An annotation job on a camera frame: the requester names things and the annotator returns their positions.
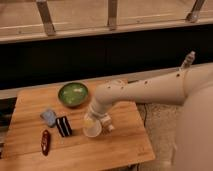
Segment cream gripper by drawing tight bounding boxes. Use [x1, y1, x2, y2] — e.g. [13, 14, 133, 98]
[84, 113, 112, 130]

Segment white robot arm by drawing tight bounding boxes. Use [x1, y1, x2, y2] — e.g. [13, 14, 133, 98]
[84, 63, 213, 171]

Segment green ceramic bowl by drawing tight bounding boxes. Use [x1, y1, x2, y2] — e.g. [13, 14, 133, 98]
[58, 82, 89, 107]

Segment white small bottle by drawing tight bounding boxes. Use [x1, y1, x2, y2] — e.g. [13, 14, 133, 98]
[101, 115, 115, 132]

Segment blue crumpled cloth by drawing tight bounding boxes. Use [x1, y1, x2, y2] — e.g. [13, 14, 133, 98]
[40, 109, 56, 127]

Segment wooden cutting board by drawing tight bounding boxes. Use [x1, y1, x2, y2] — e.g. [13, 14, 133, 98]
[0, 85, 155, 171]

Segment middle metal railing post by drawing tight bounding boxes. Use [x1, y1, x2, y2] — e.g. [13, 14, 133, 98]
[107, 0, 118, 30]

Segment metal railing post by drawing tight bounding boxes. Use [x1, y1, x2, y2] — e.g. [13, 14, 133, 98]
[107, 0, 118, 30]
[36, 0, 56, 36]
[186, 0, 205, 23]

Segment left metal railing post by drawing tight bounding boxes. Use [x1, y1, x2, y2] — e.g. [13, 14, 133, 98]
[36, 0, 56, 36]

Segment right metal railing post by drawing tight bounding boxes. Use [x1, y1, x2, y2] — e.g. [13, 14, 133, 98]
[186, 0, 205, 23]

